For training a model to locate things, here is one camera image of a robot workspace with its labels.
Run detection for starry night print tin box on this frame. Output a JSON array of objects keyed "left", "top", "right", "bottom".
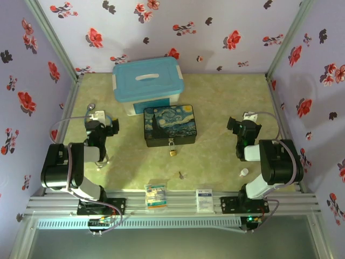
[{"left": 143, "top": 104, "right": 198, "bottom": 148}]

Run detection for small brass padlock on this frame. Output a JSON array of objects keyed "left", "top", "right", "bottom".
[{"left": 168, "top": 138, "right": 178, "bottom": 158}]

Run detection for blue lidded plastic storage box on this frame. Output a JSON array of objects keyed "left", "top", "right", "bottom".
[{"left": 112, "top": 56, "right": 187, "bottom": 117}]

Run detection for white packet with blue label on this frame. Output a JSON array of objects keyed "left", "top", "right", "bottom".
[{"left": 195, "top": 188, "right": 215, "bottom": 213}]

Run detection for clear packet with green print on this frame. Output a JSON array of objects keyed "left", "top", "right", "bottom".
[{"left": 143, "top": 183, "right": 168, "bottom": 210}]

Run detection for grey left arm cable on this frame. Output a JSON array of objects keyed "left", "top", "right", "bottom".
[{"left": 49, "top": 116, "right": 124, "bottom": 235}]

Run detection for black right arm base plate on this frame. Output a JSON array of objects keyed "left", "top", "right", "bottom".
[{"left": 220, "top": 196, "right": 270, "bottom": 215}]

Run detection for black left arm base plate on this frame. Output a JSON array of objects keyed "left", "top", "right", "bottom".
[{"left": 77, "top": 197, "right": 127, "bottom": 216}]

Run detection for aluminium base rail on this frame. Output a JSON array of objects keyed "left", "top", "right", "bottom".
[{"left": 23, "top": 188, "right": 322, "bottom": 217}]

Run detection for aluminium frame post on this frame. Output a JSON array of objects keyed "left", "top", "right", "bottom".
[
  {"left": 265, "top": 0, "right": 316, "bottom": 79},
  {"left": 23, "top": 0, "right": 82, "bottom": 83}
]

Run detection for white slotted cable duct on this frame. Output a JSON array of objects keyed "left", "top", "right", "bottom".
[{"left": 36, "top": 216, "right": 242, "bottom": 230}]

